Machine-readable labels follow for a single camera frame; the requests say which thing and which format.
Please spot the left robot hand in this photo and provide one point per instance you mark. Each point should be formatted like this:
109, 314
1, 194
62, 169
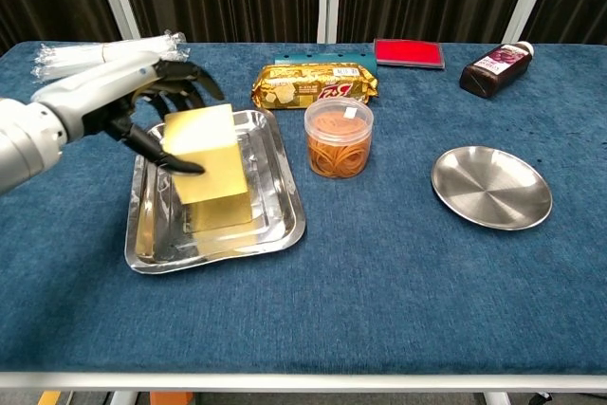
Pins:
104, 82

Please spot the yellow sponge block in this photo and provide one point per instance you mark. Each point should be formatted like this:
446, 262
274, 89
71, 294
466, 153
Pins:
213, 163

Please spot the clear jar of rubber bands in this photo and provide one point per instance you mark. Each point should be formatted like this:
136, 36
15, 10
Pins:
339, 139

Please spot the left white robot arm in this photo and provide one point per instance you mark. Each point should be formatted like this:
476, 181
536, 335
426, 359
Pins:
23, 144

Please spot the bundle of clear plastic straws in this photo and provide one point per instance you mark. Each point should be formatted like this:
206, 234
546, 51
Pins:
85, 56

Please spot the gold snack package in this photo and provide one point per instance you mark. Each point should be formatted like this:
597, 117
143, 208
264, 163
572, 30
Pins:
294, 87

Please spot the rectangular metal tray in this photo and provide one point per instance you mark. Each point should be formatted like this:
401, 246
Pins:
280, 215

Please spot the teal perforated plastic piece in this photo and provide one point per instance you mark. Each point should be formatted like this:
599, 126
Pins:
327, 58

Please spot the red pad in clear case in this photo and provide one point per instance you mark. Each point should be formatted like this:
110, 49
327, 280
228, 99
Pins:
408, 53

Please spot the yellow floor tape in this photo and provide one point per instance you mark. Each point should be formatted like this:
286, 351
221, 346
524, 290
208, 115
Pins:
49, 399

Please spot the blue felt table cover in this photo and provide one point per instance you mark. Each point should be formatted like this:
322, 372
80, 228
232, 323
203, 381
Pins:
379, 291

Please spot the dark juice bottle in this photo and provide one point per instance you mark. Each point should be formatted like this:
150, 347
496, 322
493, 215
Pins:
495, 68

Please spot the round metal plate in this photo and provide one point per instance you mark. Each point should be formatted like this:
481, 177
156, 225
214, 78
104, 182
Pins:
493, 189

